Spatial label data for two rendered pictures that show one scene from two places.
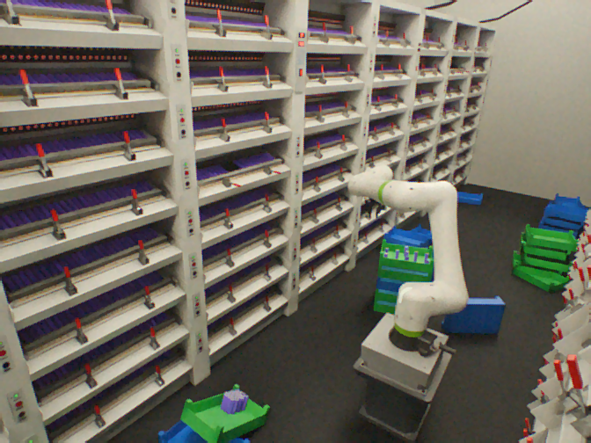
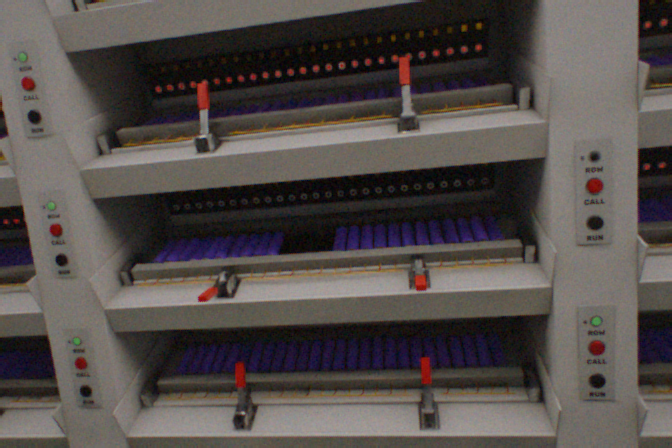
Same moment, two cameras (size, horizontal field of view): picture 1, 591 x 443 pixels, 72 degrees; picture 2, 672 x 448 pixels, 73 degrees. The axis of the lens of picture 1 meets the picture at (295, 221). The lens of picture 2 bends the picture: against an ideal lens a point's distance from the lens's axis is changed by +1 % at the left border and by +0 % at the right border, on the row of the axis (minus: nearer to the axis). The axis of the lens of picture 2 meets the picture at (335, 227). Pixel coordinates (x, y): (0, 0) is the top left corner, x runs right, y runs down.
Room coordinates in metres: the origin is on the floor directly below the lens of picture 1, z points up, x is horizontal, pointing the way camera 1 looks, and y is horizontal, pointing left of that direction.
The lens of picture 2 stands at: (1.54, -0.32, 1.08)
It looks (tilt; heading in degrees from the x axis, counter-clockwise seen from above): 8 degrees down; 62
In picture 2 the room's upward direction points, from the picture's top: 6 degrees counter-clockwise
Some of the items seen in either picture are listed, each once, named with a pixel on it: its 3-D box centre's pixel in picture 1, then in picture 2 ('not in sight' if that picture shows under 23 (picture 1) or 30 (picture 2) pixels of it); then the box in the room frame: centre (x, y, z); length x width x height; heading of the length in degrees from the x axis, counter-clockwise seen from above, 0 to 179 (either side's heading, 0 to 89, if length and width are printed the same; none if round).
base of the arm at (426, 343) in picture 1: (421, 339); not in sight; (1.31, -0.51, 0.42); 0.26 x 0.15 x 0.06; 52
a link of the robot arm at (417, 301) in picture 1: (416, 307); not in sight; (1.35, -0.49, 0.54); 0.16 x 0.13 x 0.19; 106
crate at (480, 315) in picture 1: (472, 315); not in sight; (1.94, -1.03, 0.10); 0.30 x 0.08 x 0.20; 91
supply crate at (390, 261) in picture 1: (406, 255); not in sight; (2.15, -0.67, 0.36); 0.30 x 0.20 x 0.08; 75
